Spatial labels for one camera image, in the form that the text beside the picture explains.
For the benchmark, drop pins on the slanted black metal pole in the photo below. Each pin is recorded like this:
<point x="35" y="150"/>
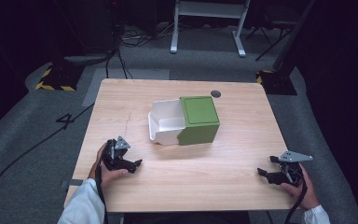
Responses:
<point x="293" y="34"/>

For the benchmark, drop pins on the grey tape strip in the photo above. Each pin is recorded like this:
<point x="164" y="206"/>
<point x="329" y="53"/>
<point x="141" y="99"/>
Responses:
<point x="74" y="182"/>

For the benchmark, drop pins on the white drawer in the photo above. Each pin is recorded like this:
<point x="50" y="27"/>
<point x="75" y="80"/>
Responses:
<point x="166" y="123"/>

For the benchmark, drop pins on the black stand base yellow stripes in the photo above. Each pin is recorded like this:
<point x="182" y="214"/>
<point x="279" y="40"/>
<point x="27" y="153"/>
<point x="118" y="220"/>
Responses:
<point x="276" y="81"/>
<point x="59" y="78"/>

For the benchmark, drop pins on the person's left hand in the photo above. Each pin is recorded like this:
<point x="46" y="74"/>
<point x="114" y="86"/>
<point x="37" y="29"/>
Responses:
<point x="107" y="174"/>

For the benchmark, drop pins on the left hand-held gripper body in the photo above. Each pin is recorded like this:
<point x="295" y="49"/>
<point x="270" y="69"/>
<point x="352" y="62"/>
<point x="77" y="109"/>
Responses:
<point x="113" y="154"/>

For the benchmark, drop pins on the person's right hand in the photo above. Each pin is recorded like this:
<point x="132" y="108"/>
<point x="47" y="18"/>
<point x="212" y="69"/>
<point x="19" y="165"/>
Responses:
<point x="304" y="194"/>

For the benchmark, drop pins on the white metal desk frame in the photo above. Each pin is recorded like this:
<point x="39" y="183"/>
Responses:
<point x="209" y="18"/>

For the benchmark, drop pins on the green box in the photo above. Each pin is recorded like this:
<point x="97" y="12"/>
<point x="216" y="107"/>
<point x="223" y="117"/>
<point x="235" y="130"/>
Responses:
<point x="199" y="119"/>

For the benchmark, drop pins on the dark round table grommet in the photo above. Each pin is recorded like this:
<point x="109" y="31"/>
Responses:
<point x="215" y="93"/>

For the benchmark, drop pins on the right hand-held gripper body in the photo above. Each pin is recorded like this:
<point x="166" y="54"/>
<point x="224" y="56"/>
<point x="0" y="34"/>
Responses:
<point x="289" y="172"/>

